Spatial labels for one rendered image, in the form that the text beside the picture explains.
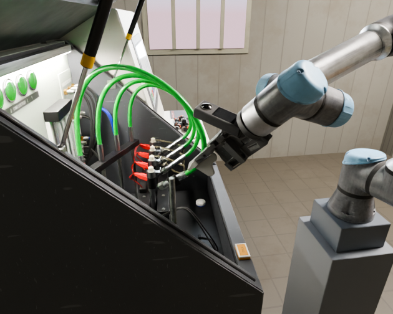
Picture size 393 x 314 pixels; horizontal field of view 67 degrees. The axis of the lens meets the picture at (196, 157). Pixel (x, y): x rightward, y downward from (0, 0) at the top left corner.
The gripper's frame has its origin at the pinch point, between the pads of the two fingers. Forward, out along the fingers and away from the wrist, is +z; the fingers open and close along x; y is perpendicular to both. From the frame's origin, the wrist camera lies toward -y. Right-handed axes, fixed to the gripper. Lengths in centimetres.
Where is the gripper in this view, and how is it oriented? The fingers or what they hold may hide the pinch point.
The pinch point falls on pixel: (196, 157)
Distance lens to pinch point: 75.7
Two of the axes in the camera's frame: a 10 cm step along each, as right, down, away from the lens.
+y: 7.0, 7.1, 0.8
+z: -5.2, 4.3, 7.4
